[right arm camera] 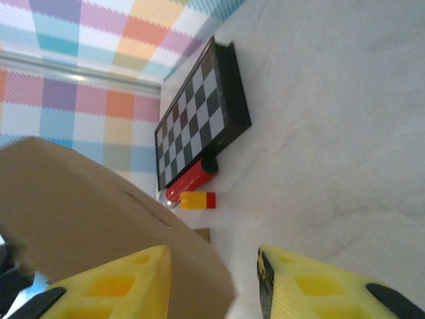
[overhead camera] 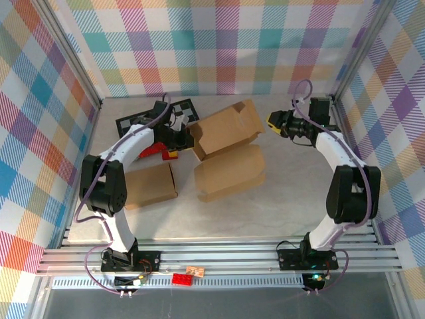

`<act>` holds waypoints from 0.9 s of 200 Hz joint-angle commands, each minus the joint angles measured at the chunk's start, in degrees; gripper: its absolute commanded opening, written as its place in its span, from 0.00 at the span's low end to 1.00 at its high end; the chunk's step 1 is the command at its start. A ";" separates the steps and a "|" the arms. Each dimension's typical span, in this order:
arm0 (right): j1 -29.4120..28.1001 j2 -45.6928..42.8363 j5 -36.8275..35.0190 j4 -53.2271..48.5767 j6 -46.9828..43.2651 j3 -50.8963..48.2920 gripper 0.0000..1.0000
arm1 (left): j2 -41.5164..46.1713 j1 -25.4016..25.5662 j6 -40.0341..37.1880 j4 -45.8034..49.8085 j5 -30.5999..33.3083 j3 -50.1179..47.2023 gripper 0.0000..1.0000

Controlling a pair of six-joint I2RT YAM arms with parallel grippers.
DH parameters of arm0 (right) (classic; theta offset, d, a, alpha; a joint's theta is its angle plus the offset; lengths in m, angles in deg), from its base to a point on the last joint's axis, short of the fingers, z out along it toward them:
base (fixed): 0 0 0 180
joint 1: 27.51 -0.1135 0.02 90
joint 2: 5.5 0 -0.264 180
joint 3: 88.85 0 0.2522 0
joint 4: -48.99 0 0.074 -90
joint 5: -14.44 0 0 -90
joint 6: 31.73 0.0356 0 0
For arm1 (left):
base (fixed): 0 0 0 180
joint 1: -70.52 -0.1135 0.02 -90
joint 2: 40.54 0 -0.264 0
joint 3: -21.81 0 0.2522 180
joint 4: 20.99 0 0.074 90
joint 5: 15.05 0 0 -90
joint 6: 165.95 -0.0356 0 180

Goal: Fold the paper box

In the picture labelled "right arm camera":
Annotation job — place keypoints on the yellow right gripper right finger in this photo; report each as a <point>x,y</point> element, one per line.
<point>315,292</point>

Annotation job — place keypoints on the black grey chessboard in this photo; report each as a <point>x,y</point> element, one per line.
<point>192,116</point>

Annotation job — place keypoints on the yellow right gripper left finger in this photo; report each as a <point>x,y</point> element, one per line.
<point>116,292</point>

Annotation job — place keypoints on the aluminium frame post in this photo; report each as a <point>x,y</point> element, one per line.
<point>83,74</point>

